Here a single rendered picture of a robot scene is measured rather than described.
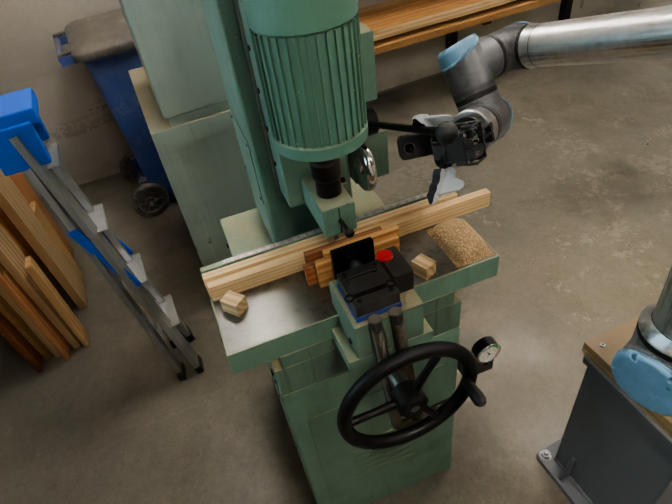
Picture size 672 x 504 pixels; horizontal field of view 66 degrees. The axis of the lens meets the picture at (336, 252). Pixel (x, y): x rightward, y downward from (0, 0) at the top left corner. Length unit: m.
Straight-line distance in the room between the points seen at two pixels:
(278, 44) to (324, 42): 0.07
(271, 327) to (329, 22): 0.57
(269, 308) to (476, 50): 0.67
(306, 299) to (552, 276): 1.54
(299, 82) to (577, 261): 1.89
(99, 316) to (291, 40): 2.00
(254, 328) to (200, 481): 0.99
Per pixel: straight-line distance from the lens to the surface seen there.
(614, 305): 2.39
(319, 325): 1.04
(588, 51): 1.13
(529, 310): 2.28
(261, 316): 1.08
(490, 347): 1.27
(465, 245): 1.13
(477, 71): 1.15
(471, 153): 0.97
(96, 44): 2.68
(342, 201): 1.03
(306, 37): 0.82
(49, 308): 2.39
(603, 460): 1.68
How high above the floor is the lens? 1.68
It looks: 42 degrees down
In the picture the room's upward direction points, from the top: 9 degrees counter-clockwise
